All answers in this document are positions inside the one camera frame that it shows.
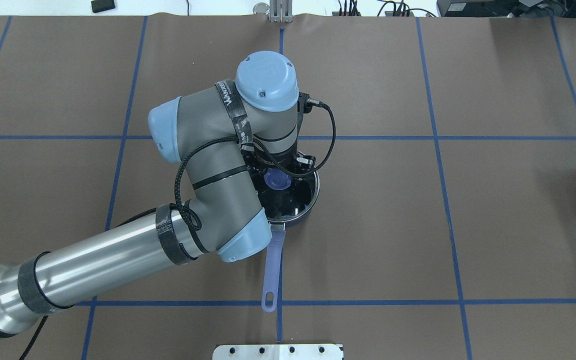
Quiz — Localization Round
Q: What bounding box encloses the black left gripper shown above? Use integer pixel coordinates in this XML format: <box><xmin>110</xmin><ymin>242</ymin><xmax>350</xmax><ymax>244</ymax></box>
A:
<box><xmin>240</xmin><ymin>143</ymin><xmax>317</xmax><ymax>179</ymax></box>

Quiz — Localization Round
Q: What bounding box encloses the glass pot lid purple knob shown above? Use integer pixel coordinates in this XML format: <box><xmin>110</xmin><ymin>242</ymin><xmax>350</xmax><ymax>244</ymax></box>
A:
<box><xmin>246</xmin><ymin>159</ymin><xmax>321</xmax><ymax>228</ymax></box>

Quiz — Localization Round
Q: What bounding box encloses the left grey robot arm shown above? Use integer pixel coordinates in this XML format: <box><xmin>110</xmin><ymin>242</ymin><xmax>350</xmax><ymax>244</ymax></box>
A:
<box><xmin>0</xmin><ymin>50</ymin><xmax>316</xmax><ymax>339</ymax></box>

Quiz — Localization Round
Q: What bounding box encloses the dark blue pot purple handle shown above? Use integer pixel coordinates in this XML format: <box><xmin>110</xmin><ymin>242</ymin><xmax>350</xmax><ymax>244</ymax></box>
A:
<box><xmin>253</xmin><ymin>150</ymin><xmax>320</xmax><ymax>313</ymax></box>

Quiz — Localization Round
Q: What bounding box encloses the aluminium frame post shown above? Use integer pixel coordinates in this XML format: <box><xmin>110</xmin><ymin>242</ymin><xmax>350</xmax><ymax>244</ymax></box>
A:
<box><xmin>269</xmin><ymin>0</ymin><xmax>293</xmax><ymax>23</ymax></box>

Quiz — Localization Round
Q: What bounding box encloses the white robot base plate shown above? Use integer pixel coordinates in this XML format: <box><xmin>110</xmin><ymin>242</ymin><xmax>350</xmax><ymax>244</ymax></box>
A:
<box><xmin>212</xmin><ymin>343</ymin><xmax>345</xmax><ymax>360</ymax></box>

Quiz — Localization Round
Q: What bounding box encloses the small black pad with cable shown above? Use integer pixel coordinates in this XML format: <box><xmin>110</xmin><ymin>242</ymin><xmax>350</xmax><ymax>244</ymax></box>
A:
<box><xmin>90</xmin><ymin>0</ymin><xmax>116</xmax><ymax>14</ymax></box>

